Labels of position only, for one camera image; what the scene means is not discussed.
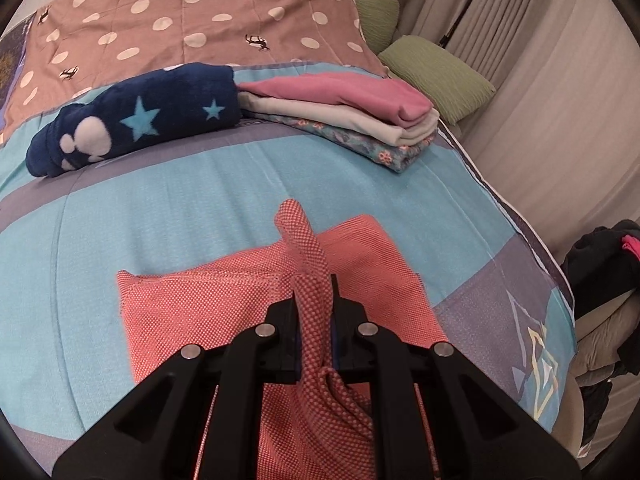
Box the coral knit sweater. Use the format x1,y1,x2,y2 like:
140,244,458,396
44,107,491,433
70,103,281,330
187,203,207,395
115,198,449,480

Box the green pillow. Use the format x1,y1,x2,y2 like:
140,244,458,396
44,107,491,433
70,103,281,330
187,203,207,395
378,36,496,126
355,0,400,54

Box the navy star fleece roll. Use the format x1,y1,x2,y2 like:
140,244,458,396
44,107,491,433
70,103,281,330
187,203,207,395
25,63,241,178

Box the blue grey geometric bedspread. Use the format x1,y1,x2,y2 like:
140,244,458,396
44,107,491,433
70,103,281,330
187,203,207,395
1,113,575,469

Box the dark floral pillow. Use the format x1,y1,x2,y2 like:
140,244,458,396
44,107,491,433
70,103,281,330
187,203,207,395
0,15,34,127

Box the pink folded garment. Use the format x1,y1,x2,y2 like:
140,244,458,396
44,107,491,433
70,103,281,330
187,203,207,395
239,73,434,127

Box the green pillow front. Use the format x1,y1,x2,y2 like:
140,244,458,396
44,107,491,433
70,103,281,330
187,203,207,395
378,36,496,126

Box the white folded garment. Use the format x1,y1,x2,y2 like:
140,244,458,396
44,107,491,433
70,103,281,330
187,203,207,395
239,91,439,146

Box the floral folded garment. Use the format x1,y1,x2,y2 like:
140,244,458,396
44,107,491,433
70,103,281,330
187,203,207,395
243,110,438,174

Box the dark clothes on chair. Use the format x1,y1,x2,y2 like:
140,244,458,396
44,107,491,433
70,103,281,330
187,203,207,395
562,220,639,446

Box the green pillow back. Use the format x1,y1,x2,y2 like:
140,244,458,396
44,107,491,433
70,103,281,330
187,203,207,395
355,0,400,54

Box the grey curtain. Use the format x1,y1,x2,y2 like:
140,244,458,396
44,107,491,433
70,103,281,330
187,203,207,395
400,0,639,257

